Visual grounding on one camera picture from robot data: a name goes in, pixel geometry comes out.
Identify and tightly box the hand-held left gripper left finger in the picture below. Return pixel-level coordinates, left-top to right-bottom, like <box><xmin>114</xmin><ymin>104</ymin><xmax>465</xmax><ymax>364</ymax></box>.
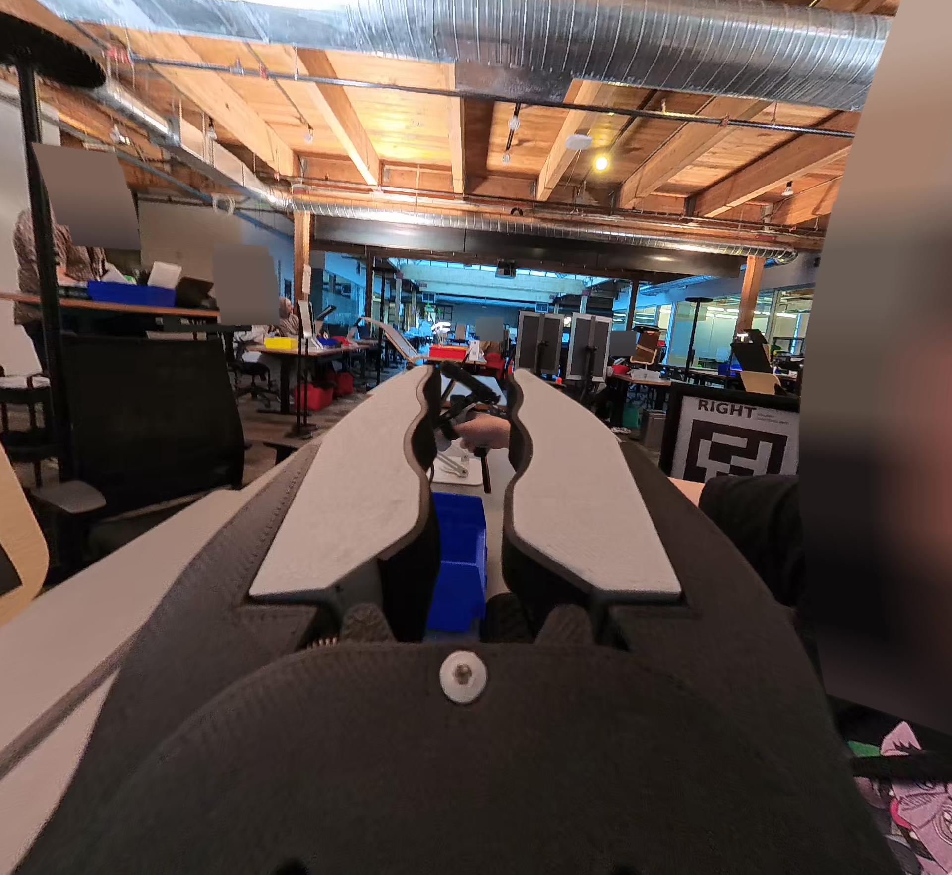
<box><xmin>249</xmin><ymin>364</ymin><xmax>443</xmax><ymax>602</ymax></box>

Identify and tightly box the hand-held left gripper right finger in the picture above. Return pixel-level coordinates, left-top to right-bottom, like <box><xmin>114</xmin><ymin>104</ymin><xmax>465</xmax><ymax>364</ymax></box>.
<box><xmin>504</xmin><ymin>368</ymin><xmax>684</xmax><ymax>604</ymax></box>

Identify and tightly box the person's right hand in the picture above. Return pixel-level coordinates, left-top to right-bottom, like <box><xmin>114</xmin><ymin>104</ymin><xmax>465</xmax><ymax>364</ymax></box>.
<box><xmin>455</xmin><ymin>415</ymin><xmax>514</xmax><ymax>456</ymax></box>

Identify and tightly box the grey monitor back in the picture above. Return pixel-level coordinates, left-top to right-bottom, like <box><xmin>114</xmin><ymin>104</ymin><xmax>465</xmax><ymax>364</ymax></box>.
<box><xmin>515</xmin><ymin>310</ymin><xmax>564</xmax><ymax>376</ymax></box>
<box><xmin>567</xmin><ymin>312</ymin><xmax>614</xmax><ymax>381</ymax></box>

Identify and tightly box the red storage bin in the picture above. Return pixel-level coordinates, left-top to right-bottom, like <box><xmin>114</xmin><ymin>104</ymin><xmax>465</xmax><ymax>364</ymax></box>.
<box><xmin>294</xmin><ymin>373</ymin><xmax>354</xmax><ymax>411</ymax></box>

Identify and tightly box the blue plastic bin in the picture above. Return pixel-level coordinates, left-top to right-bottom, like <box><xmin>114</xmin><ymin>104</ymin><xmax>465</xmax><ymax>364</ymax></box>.
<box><xmin>427</xmin><ymin>492</ymin><xmax>488</xmax><ymax>632</ymax></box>

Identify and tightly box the black framed marker sign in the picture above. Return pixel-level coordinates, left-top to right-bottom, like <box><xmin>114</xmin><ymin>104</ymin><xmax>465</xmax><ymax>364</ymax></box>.
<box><xmin>660</xmin><ymin>382</ymin><xmax>803</xmax><ymax>483</ymax></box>

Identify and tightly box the black office chair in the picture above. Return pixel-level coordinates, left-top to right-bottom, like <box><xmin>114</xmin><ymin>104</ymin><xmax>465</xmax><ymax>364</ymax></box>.
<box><xmin>30</xmin><ymin>330</ymin><xmax>248</xmax><ymax>571</ymax></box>

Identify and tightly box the wooden workbench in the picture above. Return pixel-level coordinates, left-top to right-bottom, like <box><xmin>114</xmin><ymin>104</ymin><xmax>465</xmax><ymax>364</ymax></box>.
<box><xmin>0</xmin><ymin>291</ymin><xmax>220</xmax><ymax>321</ymax></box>

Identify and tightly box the blue tray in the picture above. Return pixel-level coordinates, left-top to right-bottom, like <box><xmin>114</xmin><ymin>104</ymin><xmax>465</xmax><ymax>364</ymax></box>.
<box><xmin>88</xmin><ymin>280</ymin><xmax>177</xmax><ymax>308</ymax></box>

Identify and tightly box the black floor lamp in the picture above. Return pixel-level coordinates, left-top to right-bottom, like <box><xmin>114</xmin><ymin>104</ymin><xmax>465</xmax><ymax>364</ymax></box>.
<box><xmin>0</xmin><ymin>12</ymin><xmax>107</xmax><ymax>489</ymax></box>

